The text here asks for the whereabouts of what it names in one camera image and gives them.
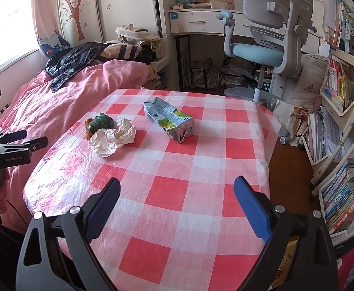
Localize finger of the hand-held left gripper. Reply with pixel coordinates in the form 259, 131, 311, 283
25, 136, 49, 153
0, 129, 28, 144

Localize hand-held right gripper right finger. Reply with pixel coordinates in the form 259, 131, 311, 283
234, 176, 339, 291

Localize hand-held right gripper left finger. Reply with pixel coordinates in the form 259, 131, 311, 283
16, 177, 121, 291

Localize pink duvet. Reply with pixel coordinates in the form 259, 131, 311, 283
0, 59, 159, 234

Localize green crumpled wrapper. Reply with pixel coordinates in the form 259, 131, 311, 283
88, 113, 116, 131

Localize large cream crumpled paper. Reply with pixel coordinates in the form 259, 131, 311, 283
89, 118, 137, 158

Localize red checkered tablecloth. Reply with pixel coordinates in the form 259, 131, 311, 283
23, 89, 282, 291

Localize black puffer jacket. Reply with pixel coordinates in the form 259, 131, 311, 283
45, 42, 111, 93

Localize stack of colourful books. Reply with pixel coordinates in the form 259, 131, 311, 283
321, 161, 354, 234

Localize pile of papers and booklets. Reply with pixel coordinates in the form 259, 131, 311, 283
304, 109, 335, 162

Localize window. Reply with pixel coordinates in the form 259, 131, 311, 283
0, 0, 40, 82

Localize crushed milk carton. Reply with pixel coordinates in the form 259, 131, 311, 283
143, 97, 194, 144

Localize pink printed curtain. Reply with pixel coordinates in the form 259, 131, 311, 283
32, 0, 64, 58

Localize striped beige cloth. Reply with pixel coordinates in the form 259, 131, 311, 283
100, 43, 143, 61

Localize bag of stacked papers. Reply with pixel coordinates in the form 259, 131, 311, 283
219, 61, 256, 90

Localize white paper shopping bag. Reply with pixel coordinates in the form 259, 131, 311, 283
286, 57, 327, 119

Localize white bookshelf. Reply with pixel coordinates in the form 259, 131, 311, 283
301, 0, 354, 246

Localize clear checkered storage bag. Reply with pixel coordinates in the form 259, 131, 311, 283
185, 59, 220, 90

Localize beige canvas bag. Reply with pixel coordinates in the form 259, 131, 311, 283
115, 24, 163, 49

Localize row of upright books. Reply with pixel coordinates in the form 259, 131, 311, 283
327, 57, 352, 110

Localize white wardrobe with tree decal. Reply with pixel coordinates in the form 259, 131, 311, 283
57, 0, 162, 47

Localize white desk drawer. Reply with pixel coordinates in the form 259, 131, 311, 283
169, 10, 226, 34

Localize white desk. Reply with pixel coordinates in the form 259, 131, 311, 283
165, 4, 320, 91

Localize grey and blue desk chair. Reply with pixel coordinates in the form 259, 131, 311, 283
216, 0, 314, 103

